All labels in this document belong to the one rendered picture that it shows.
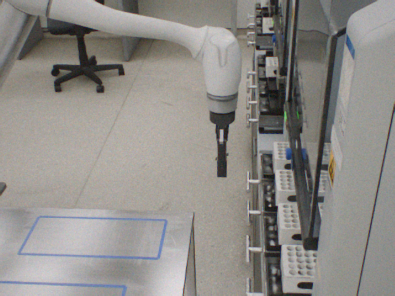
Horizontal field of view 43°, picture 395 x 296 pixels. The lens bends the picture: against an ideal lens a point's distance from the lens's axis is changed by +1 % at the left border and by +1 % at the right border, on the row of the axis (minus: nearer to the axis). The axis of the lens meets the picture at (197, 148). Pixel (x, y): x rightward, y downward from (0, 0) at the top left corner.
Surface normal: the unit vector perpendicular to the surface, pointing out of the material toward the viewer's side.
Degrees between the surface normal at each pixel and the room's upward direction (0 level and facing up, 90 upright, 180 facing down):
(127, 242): 0
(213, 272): 0
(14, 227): 0
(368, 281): 90
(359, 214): 90
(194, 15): 90
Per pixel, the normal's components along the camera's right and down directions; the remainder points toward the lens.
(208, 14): -0.08, 0.52
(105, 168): -0.03, -0.85
